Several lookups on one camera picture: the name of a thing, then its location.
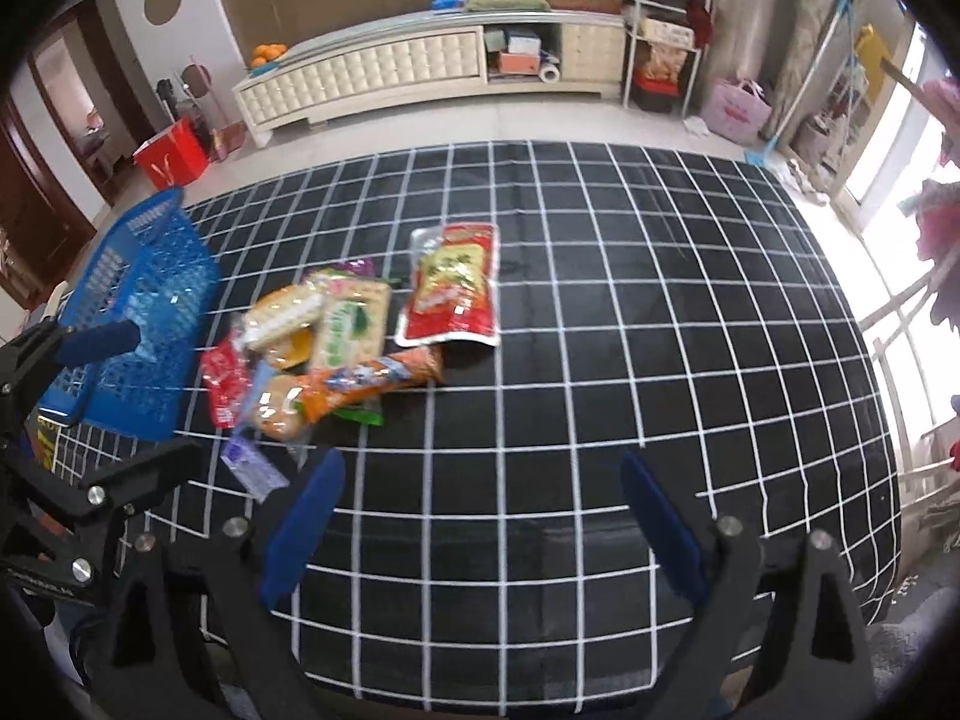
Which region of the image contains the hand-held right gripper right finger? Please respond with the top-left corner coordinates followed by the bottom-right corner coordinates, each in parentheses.
top-left (619, 448), bottom-right (878, 720)

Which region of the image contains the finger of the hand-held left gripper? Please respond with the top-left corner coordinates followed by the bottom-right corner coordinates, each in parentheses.
top-left (22, 439), bottom-right (203, 522)
top-left (0, 319), bottom-right (143, 421)

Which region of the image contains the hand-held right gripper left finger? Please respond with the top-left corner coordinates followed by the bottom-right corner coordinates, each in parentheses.
top-left (79, 448), bottom-right (347, 720)

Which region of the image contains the clear blue-print snack packet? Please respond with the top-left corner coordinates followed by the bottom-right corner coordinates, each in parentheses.
top-left (221, 427), bottom-right (290, 502)

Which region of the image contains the blue plastic basket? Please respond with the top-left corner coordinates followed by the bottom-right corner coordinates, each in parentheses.
top-left (36, 187), bottom-right (220, 442)

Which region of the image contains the clear brown biscuit packet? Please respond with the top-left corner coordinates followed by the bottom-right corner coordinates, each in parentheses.
top-left (251, 375), bottom-right (312, 445)

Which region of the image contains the small red snack packet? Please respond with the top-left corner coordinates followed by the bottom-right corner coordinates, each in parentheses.
top-left (200, 339), bottom-right (252, 428)

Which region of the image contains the orange snack packet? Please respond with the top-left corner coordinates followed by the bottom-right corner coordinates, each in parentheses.
top-left (300, 345), bottom-right (445, 421)

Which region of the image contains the clear pale cracker packet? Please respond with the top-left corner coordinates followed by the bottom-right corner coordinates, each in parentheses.
top-left (241, 285), bottom-right (327, 352)

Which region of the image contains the large red snack packet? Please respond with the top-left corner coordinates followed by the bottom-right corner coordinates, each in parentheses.
top-left (394, 223), bottom-right (502, 348)

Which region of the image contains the dark wooden door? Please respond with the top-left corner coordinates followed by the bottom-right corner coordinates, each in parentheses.
top-left (0, 101), bottom-right (91, 308)

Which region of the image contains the red paper bag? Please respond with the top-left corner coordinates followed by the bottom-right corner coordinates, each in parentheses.
top-left (133, 118), bottom-right (211, 191)

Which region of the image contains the black white grid tablecloth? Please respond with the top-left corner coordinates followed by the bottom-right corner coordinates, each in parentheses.
top-left (41, 139), bottom-right (901, 717)

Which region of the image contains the cream tv cabinet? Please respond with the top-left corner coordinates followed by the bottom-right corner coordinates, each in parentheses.
top-left (231, 11), bottom-right (627, 149)

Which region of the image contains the pink clothing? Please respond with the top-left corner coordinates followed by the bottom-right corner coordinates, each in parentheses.
top-left (911, 75), bottom-right (960, 323)

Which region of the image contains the pink bag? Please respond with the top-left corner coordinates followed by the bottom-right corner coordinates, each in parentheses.
top-left (699, 77), bottom-right (772, 147)

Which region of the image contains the red printed bag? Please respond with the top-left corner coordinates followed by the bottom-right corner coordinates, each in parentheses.
top-left (634, 45), bottom-right (695, 113)

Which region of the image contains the light blue mop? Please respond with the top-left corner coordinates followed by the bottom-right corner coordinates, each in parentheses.
top-left (744, 0), bottom-right (856, 166)

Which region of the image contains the white metal rack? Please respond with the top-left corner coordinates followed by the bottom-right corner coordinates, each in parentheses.
top-left (615, 0), bottom-right (721, 117)

